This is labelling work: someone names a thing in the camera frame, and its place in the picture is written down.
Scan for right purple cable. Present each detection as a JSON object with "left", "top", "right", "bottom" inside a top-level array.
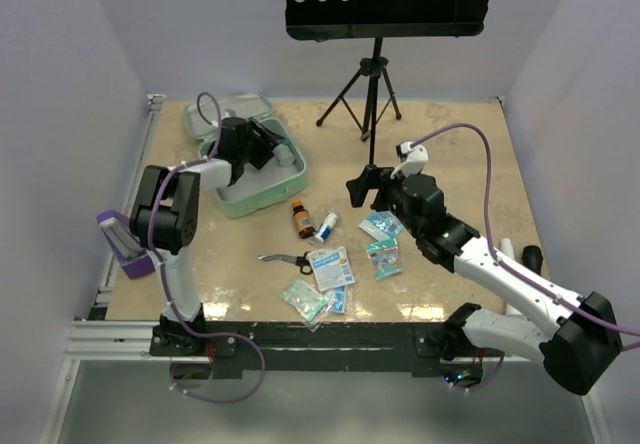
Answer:
[{"left": 410, "top": 123, "right": 640, "bottom": 395}]

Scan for brown bottle orange cap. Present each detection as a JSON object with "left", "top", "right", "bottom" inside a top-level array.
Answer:
[{"left": 291, "top": 200, "right": 315, "bottom": 239}]

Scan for light blue foil pouch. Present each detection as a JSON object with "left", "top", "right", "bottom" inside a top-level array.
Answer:
[{"left": 359, "top": 211, "right": 404, "bottom": 241}]

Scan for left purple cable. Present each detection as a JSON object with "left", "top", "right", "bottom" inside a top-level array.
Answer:
[{"left": 147, "top": 92, "right": 267, "bottom": 405}]

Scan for white plastic bottle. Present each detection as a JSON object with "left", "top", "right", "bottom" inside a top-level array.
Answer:
[{"left": 273, "top": 143, "right": 296, "bottom": 167}]

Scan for clear green dotted packet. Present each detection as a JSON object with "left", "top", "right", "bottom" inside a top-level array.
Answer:
[{"left": 282, "top": 279, "right": 335, "bottom": 332}]

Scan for mint green medicine case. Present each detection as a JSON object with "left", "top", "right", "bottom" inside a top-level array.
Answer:
[{"left": 215, "top": 94, "right": 308, "bottom": 218}]

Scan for black handled scissors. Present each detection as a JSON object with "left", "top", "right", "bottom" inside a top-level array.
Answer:
[{"left": 258, "top": 252, "right": 313, "bottom": 276}]

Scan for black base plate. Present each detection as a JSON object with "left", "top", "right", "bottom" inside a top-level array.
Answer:
[{"left": 149, "top": 321, "right": 478, "bottom": 379}]

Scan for white tube object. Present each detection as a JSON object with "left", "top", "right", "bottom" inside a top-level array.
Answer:
[{"left": 500, "top": 238, "right": 519, "bottom": 263}]

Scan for purple cable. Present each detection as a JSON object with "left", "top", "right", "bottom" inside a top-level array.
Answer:
[
  {"left": 147, "top": 92, "right": 267, "bottom": 405},
  {"left": 410, "top": 123, "right": 640, "bottom": 395}
]

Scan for small blue white sachet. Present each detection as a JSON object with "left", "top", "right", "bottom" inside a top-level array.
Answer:
[{"left": 328, "top": 286, "right": 348, "bottom": 314}]

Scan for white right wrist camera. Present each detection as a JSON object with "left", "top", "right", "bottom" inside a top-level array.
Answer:
[{"left": 391, "top": 141, "right": 429, "bottom": 179}]

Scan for purple box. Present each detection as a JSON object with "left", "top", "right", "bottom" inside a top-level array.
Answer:
[{"left": 96, "top": 210, "right": 154, "bottom": 280}]

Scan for black cylinder object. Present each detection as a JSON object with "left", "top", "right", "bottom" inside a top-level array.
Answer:
[{"left": 521, "top": 245, "right": 544, "bottom": 275}]

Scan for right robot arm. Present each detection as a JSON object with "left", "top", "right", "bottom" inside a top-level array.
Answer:
[{"left": 346, "top": 165, "right": 623, "bottom": 396}]

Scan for aluminium frame rail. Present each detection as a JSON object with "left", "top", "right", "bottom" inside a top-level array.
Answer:
[{"left": 36, "top": 94, "right": 166, "bottom": 443}]

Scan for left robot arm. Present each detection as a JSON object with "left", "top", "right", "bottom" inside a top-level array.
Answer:
[{"left": 129, "top": 117, "right": 292, "bottom": 356}]

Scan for black music stand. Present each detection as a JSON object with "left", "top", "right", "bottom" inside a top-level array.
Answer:
[{"left": 285, "top": 0, "right": 490, "bottom": 148}]

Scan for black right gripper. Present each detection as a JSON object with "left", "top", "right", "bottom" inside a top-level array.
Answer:
[{"left": 346, "top": 165, "right": 424, "bottom": 239}]

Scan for white gauze dressing packet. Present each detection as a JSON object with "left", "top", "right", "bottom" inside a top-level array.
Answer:
[{"left": 307, "top": 246, "right": 356, "bottom": 292}]

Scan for teal header clear packet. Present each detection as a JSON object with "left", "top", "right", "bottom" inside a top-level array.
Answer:
[{"left": 366, "top": 238, "right": 404, "bottom": 280}]

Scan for white blue bandage roll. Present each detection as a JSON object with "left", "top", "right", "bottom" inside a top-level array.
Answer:
[{"left": 314, "top": 212, "right": 339, "bottom": 243}]

